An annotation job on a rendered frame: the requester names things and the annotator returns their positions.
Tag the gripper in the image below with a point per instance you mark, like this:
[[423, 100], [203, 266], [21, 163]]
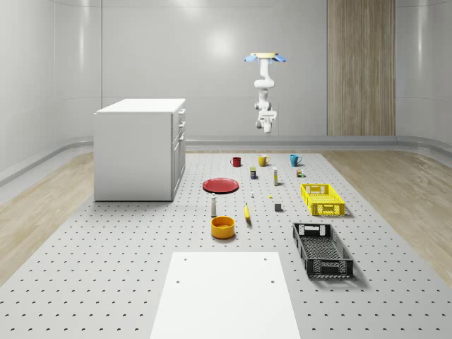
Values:
[[268, 115]]

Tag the red mug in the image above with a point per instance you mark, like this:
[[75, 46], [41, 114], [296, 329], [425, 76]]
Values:
[[236, 162]]

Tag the white board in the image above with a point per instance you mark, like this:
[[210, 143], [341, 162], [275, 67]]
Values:
[[226, 300]]

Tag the red plate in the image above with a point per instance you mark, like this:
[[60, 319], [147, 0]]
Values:
[[220, 185]]

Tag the yellow white box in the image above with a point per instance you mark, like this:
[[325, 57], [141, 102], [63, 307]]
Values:
[[275, 176]]

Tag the yellow bowl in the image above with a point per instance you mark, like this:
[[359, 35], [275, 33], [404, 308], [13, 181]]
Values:
[[222, 230]]

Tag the flat-sided can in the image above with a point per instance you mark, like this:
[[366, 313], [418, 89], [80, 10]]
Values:
[[253, 174]]

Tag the dark grey basket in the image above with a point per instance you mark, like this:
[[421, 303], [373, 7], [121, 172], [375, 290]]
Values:
[[326, 268]]

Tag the blue mug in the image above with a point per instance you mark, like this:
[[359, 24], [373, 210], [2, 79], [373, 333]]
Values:
[[294, 161]]

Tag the drone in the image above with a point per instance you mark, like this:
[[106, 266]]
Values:
[[265, 56]]

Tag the grey cube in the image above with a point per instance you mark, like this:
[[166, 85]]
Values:
[[278, 207]]

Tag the yellow mug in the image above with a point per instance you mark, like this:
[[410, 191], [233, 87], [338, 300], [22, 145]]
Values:
[[262, 161]]

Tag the small white bottle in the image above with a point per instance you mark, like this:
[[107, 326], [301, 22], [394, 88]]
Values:
[[213, 208]]

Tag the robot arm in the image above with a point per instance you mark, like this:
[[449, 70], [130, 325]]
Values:
[[264, 76]]

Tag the white cabinet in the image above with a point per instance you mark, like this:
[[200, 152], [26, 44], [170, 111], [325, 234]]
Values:
[[132, 155]]

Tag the puzzle cube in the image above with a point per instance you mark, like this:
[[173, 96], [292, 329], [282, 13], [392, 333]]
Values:
[[300, 173]]

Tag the yellow basket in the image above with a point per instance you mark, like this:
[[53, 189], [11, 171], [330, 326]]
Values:
[[326, 209]]

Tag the banana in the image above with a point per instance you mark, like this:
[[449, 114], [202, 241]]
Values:
[[247, 212]]

